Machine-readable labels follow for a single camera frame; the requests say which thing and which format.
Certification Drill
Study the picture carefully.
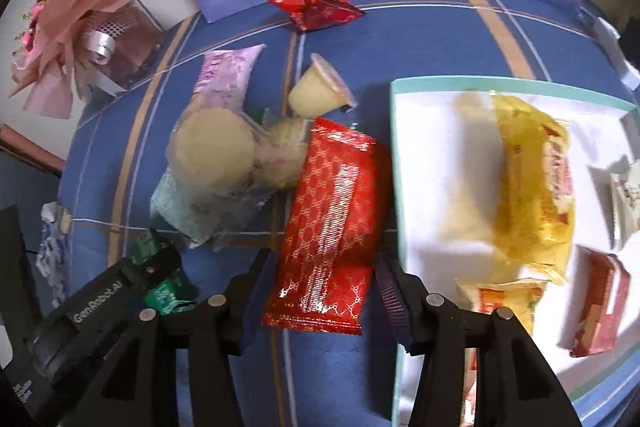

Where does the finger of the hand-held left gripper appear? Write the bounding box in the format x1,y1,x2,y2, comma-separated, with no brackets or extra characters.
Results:
122,247,182,288

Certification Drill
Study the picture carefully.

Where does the beige snack packet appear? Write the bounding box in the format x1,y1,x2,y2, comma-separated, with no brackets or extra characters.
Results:
455,276,549,408

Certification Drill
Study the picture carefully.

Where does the dark furniture panel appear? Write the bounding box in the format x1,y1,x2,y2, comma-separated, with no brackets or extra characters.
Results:
0,204,43,370

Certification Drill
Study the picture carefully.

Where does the white tray with teal rim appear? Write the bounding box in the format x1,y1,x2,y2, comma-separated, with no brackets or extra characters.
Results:
390,76,640,427

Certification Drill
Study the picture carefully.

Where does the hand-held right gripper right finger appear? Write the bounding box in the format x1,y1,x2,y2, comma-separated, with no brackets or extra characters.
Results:
375,256,581,427

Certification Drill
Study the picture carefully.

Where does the crumpled blue white wrapper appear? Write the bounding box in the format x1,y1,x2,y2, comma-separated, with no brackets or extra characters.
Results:
34,201,75,305

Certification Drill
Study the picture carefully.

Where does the dark green snack packet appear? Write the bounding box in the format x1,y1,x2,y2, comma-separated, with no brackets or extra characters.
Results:
126,227,199,317

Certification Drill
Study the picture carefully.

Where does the white box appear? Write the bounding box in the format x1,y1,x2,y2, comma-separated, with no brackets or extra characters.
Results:
594,16,640,90

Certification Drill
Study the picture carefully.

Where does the pink wrapped flower bouquet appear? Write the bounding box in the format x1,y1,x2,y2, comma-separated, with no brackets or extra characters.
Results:
9,0,167,120

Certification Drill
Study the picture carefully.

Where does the blue plaid tablecloth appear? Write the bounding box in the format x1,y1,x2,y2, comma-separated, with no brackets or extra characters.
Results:
55,0,640,427

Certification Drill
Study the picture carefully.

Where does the red white striped snack packet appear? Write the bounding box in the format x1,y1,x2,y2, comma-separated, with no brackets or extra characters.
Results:
569,246,632,359

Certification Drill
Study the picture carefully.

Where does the cream jelly cup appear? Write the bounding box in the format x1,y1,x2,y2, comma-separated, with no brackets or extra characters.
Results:
287,53,359,120

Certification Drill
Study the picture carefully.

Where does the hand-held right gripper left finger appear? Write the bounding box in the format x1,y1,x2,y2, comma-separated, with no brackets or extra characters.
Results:
75,249,273,427

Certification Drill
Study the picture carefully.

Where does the crumpled red snack packet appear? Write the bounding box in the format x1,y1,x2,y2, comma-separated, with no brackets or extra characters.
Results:
265,0,364,32

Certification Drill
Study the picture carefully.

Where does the pink snack packet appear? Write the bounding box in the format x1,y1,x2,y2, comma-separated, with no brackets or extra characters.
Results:
192,43,267,110

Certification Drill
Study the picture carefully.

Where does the yellow snack packet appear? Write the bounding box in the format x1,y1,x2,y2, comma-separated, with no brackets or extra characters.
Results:
450,91,577,285

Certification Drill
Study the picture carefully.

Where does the red patterned snack packet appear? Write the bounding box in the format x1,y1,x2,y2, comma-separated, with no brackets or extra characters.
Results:
261,117,393,336

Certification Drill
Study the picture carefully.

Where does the clear packet with white bun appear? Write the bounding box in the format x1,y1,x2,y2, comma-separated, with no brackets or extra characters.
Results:
165,106,313,210

